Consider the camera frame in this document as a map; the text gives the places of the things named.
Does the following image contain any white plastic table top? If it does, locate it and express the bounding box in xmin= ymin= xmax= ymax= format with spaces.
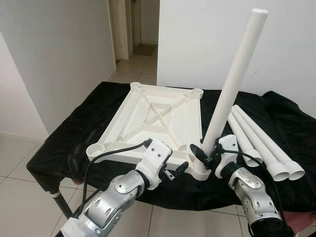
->
xmin=85 ymin=81 xmax=214 ymax=182

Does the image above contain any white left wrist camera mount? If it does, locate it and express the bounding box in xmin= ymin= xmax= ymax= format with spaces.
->
xmin=141 ymin=138 xmax=173 ymax=191

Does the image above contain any brown door mat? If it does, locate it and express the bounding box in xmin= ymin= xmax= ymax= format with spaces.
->
xmin=132 ymin=44 xmax=158 ymax=56

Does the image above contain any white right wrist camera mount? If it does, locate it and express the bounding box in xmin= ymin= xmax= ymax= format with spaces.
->
xmin=215 ymin=134 xmax=241 ymax=179

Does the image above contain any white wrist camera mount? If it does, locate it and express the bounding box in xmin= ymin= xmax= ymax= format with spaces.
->
xmin=141 ymin=138 xmax=173 ymax=191
xmin=215 ymin=134 xmax=241 ymax=179

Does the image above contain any beige door frame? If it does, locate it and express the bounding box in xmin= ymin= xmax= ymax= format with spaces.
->
xmin=109 ymin=0 xmax=144 ymax=61

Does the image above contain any black cloth table cover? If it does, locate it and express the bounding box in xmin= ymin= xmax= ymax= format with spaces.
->
xmin=26 ymin=81 xmax=316 ymax=212

